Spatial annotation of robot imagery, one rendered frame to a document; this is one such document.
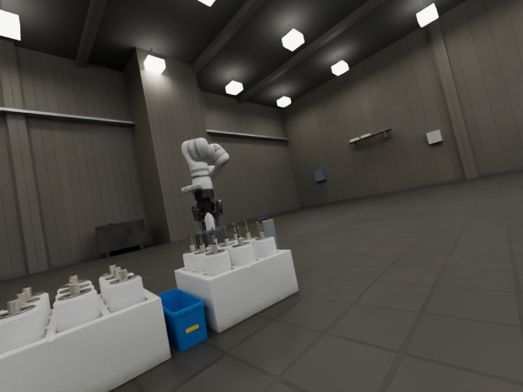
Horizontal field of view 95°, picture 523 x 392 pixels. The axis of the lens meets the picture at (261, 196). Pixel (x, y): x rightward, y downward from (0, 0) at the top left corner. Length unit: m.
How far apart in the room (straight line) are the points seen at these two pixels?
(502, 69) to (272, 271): 10.00
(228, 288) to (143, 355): 0.30
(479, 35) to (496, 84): 1.60
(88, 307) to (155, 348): 0.22
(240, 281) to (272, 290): 0.15
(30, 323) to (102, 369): 0.20
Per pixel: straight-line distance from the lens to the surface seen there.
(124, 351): 0.85
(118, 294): 0.85
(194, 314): 0.89
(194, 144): 0.96
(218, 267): 0.92
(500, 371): 0.70
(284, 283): 1.06
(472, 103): 10.37
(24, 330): 0.85
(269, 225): 1.31
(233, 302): 0.93
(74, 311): 0.84
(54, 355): 0.83
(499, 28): 10.88
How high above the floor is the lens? 0.38
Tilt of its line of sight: 3 degrees up
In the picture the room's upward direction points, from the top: 12 degrees counter-clockwise
